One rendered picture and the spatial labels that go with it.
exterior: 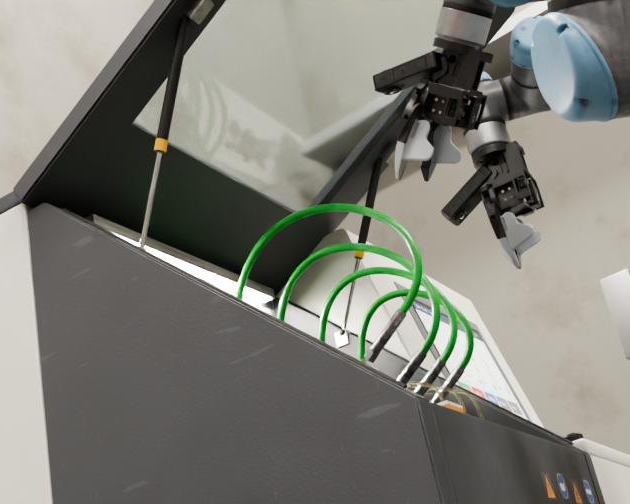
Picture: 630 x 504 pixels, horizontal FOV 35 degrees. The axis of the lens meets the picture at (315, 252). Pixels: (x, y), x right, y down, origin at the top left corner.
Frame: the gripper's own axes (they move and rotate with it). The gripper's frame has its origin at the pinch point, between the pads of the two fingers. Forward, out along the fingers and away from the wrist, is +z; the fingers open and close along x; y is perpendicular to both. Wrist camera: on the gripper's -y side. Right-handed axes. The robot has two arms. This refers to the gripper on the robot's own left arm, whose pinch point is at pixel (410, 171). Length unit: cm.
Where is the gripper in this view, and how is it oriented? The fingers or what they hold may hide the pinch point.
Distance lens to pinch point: 151.7
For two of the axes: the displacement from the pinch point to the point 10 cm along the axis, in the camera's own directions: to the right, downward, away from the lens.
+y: 7.5, 3.3, -5.7
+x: 6.1, -0.2, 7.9
